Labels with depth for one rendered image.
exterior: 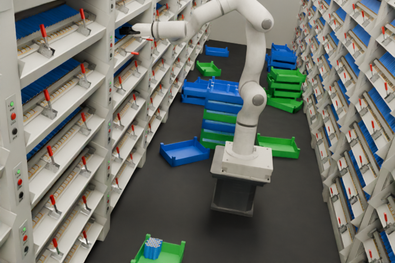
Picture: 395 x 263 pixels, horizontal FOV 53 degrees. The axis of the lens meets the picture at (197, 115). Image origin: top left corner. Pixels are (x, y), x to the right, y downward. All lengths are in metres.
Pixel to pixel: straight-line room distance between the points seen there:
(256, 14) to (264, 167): 0.81
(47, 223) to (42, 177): 0.20
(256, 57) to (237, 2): 0.30
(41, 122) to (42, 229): 0.40
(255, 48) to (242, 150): 0.58
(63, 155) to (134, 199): 1.00
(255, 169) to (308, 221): 0.51
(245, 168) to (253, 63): 0.57
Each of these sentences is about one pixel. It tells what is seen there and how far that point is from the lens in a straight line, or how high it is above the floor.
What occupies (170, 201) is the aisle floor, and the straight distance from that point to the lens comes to 2.42.
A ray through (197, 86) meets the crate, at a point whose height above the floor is 0.10.
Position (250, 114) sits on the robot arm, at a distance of 2.14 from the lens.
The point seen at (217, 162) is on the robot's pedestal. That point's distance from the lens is 2.30.
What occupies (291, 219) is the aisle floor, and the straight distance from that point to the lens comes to 2.48.
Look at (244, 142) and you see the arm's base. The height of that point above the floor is 0.45.
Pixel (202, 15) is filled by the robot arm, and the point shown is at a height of 1.11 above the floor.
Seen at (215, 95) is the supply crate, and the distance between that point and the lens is 2.79.
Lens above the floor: 1.50
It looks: 26 degrees down
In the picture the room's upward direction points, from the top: 7 degrees clockwise
